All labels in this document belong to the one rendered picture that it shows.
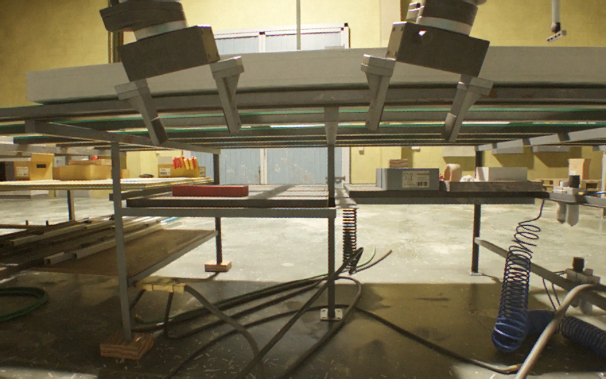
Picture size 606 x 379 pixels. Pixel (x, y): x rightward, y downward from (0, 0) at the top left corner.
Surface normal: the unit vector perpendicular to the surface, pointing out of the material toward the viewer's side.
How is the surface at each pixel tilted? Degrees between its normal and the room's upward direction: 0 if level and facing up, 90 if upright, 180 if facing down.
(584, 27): 90
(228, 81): 114
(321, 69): 90
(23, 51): 90
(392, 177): 90
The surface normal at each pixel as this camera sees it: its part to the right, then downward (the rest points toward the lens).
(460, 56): 0.10, 0.46
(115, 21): -0.11, 0.46
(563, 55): -0.09, 0.07
